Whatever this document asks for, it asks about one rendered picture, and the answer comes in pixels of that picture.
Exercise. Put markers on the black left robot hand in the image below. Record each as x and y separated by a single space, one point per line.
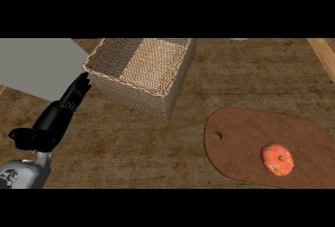
52 121

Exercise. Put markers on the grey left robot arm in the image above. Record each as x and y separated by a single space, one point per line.
24 174

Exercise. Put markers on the tan wicker basket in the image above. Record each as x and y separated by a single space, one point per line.
146 74

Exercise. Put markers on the brown wooden cutting board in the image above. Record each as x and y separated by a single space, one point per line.
257 144

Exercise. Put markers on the grey flat panel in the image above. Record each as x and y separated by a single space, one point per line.
38 65

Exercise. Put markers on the pale wooden strip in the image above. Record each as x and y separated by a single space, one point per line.
325 53

